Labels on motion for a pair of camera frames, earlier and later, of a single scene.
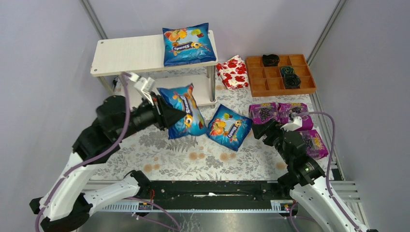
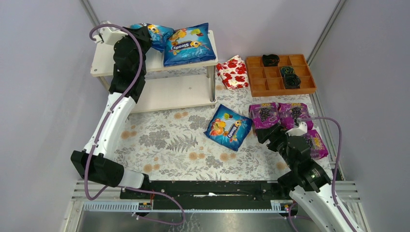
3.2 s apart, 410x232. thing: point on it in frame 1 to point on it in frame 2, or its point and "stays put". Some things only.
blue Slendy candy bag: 183,97 to 159,35
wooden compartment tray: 268,80 stays put
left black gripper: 161,114 to 140,35
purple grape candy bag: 285,109 stays put
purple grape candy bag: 264,113 stays put
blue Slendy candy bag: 227,127 stays put
